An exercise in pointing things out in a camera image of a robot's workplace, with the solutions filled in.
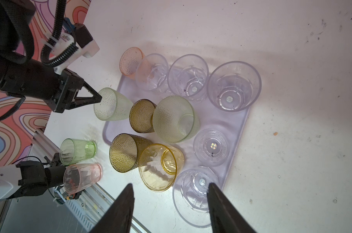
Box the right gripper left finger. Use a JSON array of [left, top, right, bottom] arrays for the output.
[[90, 183, 135, 233]]

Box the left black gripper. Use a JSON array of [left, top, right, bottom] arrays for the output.
[[0, 56, 102, 113]]

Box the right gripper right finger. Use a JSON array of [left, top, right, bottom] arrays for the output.
[[207, 183, 256, 233]]

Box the light green glass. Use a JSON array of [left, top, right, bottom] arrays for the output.
[[94, 87, 133, 121]]

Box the dark olive glass back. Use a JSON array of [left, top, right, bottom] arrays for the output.
[[129, 99, 157, 134]]

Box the dark olive glass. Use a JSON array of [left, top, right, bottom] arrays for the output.
[[109, 133, 153, 173], [129, 99, 157, 134]]

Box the peach pink glass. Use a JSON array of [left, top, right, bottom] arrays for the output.
[[119, 47, 145, 79]]

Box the dark olive glass front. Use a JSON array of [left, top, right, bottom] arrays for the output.
[[109, 133, 153, 173]]

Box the yellow glass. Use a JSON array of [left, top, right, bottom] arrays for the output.
[[138, 144, 185, 192]]

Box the small clear glass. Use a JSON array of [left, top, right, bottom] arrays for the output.
[[193, 129, 229, 167]]

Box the pale green glass front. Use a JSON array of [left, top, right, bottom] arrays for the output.
[[152, 96, 200, 143]]

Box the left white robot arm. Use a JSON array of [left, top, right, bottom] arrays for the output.
[[0, 56, 102, 201]]

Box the lavender plastic tray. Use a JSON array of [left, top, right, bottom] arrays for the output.
[[102, 76, 249, 188]]

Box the aluminium front rail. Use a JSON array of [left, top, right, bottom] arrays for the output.
[[29, 128, 151, 233]]

